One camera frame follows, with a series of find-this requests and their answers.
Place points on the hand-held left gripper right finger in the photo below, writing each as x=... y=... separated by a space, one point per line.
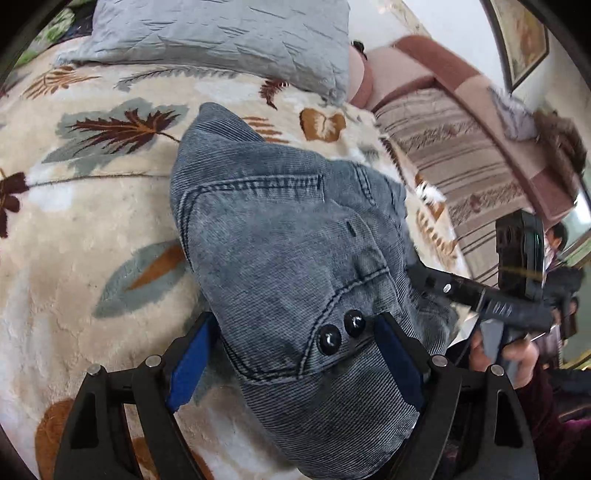
x=397 y=364

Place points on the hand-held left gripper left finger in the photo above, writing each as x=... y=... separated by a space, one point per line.
x=189 y=369

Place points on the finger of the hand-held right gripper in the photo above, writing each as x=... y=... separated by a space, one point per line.
x=445 y=286

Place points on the blue-grey denim pants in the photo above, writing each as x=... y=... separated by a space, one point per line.
x=295 y=258

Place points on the person's right forearm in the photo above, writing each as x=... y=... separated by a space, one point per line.
x=554 y=429

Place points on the person's right hand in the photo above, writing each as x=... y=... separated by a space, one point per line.
x=521 y=360

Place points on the white crumpled tissue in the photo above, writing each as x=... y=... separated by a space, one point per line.
x=429 y=191

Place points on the brown fur garment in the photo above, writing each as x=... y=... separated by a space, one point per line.
x=561 y=147

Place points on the beige striped cushion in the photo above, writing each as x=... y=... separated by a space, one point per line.
x=443 y=147

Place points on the pale grey cloth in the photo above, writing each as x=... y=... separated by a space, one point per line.
x=512 y=115

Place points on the cream leaf-print blanket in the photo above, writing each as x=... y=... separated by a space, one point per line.
x=83 y=221

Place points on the striped brown sofa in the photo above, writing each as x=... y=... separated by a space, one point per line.
x=466 y=83

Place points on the pink round pillow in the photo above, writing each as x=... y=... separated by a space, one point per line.
x=360 y=76

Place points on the grey quilted pillow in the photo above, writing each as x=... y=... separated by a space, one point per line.
x=221 y=41

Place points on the green patterned quilt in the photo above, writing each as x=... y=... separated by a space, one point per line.
x=48 y=30

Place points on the framed wall picture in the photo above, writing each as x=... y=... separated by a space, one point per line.
x=519 y=37

